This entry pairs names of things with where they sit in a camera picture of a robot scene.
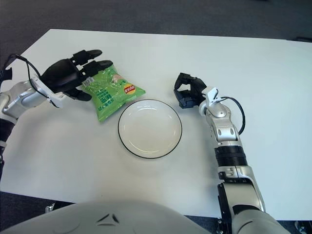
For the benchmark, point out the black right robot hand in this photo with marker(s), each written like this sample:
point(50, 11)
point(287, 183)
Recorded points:
point(198, 90)

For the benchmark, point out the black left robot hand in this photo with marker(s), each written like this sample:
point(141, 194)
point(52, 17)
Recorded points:
point(62, 75)

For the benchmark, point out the green snack chip bag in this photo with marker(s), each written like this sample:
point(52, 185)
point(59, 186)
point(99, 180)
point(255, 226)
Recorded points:
point(109, 97)

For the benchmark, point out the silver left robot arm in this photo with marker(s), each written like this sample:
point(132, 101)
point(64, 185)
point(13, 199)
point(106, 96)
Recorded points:
point(17, 97)

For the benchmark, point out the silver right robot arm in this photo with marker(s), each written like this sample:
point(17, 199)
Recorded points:
point(225, 132)

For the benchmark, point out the white plate black rim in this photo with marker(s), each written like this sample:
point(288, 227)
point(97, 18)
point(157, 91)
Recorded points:
point(148, 131)

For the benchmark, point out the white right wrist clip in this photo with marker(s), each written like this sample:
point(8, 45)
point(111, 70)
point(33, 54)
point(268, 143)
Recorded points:
point(211, 95)

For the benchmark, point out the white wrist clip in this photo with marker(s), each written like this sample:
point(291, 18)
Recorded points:
point(211, 95)
point(56, 98)

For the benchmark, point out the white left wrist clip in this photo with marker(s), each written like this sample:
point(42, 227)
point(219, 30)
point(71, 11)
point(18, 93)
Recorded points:
point(56, 98)

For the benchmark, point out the metal table foot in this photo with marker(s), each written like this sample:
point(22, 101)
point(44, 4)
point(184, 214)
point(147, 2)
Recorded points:
point(50, 208)

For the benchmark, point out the grey robot torso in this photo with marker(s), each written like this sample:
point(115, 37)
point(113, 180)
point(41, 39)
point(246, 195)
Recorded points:
point(109, 219)

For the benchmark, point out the chair caster wheel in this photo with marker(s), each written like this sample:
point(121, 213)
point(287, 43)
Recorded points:
point(303, 226)

